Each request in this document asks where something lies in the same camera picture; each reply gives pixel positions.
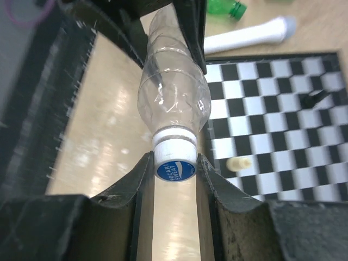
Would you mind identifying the cream chess piece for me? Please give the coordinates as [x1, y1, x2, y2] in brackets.
[226, 157, 252, 172]

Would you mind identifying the blue white Pocari cap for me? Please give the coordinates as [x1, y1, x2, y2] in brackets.
[154, 139, 197, 182]

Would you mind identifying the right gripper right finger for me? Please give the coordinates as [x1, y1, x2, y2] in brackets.
[197, 155, 347, 260]

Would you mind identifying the black chess piece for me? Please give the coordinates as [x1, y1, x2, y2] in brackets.
[301, 90, 329, 109]

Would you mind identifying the white tube bottle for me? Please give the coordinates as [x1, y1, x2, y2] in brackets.
[203, 16, 296, 54]

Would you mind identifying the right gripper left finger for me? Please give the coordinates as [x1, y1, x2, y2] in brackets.
[1, 152, 154, 260]

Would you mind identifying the green plastic bottle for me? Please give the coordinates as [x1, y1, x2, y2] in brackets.
[207, 0, 247, 21]

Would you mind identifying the black white chessboard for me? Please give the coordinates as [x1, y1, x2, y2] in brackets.
[203, 53, 347, 202]

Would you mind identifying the clear crushed plastic bottle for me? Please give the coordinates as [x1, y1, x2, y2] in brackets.
[138, 4, 211, 140]

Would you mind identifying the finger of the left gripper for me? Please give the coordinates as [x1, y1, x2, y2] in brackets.
[1, 1, 147, 195]
[173, 0, 207, 74]

